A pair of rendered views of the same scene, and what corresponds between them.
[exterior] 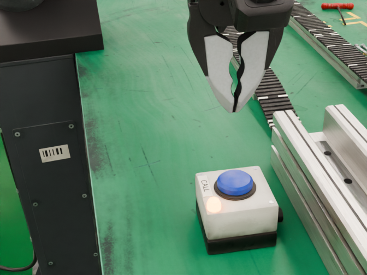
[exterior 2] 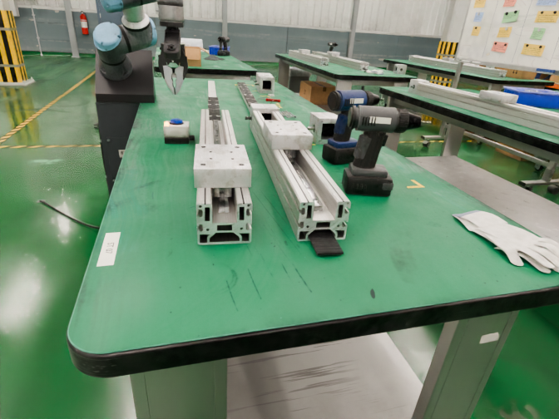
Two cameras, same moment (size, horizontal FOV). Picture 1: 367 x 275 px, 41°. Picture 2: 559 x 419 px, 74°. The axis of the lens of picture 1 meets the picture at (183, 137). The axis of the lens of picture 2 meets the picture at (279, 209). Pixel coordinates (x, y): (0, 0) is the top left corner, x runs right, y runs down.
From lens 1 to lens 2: 0.87 m
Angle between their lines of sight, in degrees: 7
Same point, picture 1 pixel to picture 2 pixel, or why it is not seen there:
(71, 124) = not seen: hidden behind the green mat
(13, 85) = (108, 115)
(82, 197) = not seen: hidden behind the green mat
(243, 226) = (175, 133)
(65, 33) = (136, 92)
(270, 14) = (172, 53)
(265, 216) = (184, 130)
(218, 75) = (168, 79)
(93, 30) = (150, 93)
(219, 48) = (167, 70)
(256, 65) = (180, 77)
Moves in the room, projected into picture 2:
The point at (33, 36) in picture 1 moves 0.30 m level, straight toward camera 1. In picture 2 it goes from (121, 91) to (120, 105)
